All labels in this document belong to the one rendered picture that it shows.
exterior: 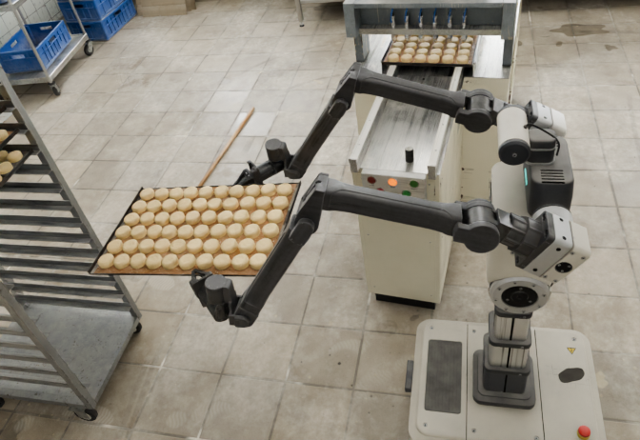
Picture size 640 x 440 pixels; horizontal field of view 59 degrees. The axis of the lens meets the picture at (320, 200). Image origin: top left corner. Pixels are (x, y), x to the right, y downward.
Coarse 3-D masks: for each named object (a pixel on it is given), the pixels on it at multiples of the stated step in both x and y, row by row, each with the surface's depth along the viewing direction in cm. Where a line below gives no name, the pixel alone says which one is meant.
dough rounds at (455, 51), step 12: (444, 36) 267; (456, 36) 265; (468, 36) 263; (396, 48) 264; (408, 48) 263; (420, 48) 263; (432, 48) 262; (444, 48) 262; (456, 48) 258; (468, 48) 256; (396, 60) 258; (408, 60) 256; (420, 60) 254; (432, 60) 252; (444, 60) 251; (456, 60) 250; (468, 60) 249
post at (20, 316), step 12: (0, 288) 186; (0, 300) 189; (12, 300) 191; (12, 312) 193; (24, 312) 196; (24, 324) 197; (36, 336) 202; (48, 348) 208; (60, 360) 215; (60, 372) 218; (72, 372) 222; (72, 384) 223; (84, 396) 229
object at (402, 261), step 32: (384, 128) 232; (416, 128) 229; (384, 160) 216; (416, 160) 214; (448, 160) 225; (448, 192) 237; (384, 224) 231; (384, 256) 245; (416, 256) 239; (448, 256) 266; (384, 288) 259; (416, 288) 252
